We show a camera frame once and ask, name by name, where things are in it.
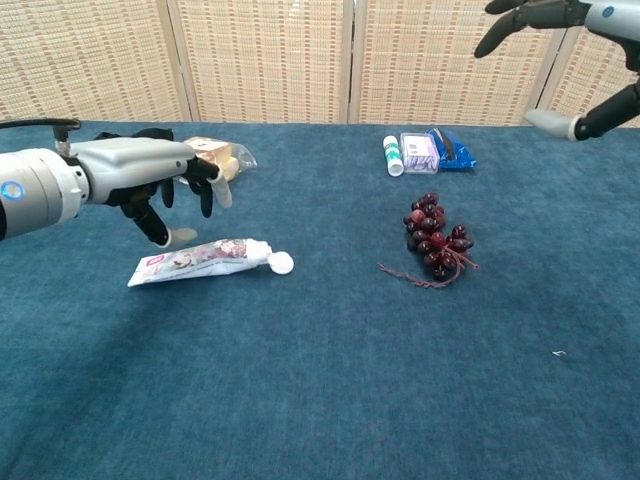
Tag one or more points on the bagged sandwich bread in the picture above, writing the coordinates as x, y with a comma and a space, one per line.
225, 155

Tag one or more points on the clear purple small box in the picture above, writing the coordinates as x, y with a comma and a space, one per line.
420, 155

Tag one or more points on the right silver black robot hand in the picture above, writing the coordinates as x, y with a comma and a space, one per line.
622, 25

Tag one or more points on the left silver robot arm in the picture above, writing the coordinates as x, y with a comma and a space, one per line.
35, 190

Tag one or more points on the white green glue stick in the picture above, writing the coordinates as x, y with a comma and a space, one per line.
393, 156

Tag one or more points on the dark red grape bunch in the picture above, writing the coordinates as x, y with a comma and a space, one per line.
435, 235

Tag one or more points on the woven bamboo folding screen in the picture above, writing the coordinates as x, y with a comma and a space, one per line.
275, 60

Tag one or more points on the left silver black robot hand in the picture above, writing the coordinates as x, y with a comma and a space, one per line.
130, 160

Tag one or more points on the blue felt table cover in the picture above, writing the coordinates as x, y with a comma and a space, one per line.
300, 375

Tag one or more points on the blue foil package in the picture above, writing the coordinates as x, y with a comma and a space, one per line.
465, 155

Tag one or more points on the floral white toothpaste tube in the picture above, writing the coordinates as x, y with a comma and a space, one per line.
200, 260

